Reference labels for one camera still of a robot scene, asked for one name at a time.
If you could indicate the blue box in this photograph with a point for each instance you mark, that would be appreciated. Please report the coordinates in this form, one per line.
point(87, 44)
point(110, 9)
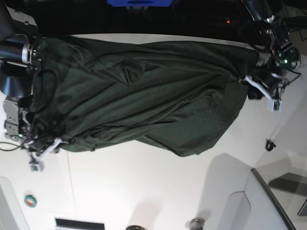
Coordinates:
point(130, 3)

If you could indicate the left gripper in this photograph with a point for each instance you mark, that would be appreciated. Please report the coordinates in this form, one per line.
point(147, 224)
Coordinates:
point(271, 79)

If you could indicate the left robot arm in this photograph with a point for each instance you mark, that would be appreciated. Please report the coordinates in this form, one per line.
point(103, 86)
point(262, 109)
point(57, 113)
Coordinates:
point(264, 29)

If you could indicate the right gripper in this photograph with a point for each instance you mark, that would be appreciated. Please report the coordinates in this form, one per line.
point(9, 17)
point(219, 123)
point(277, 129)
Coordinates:
point(35, 145)

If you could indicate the black round dial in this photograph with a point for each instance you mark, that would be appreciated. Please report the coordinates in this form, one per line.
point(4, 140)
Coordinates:
point(135, 227)

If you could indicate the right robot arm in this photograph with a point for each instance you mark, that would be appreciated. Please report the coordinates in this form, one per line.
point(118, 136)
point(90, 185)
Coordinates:
point(20, 65)

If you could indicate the round metal knob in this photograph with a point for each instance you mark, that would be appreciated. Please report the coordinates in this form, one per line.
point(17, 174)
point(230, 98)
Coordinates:
point(197, 224)

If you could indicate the dark green t-shirt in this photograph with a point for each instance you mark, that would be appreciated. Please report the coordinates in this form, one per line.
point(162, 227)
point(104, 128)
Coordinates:
point(181, 96)

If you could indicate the small black clip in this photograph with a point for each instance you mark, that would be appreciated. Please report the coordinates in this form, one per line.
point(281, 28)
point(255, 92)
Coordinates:
point(269, 145)

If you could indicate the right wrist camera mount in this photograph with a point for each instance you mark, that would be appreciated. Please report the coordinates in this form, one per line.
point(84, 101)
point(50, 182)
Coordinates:
point(37, 157)

